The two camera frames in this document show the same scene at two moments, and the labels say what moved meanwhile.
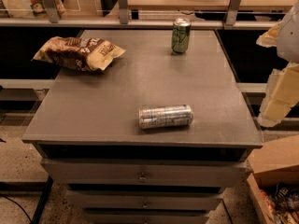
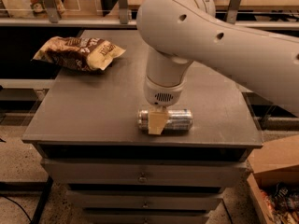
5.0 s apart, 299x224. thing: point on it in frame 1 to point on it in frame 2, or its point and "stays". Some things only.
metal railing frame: (123, 21) stays
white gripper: (289, 36) to (163, 93)
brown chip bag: (77, 52) stays
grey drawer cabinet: (91, 142) stays
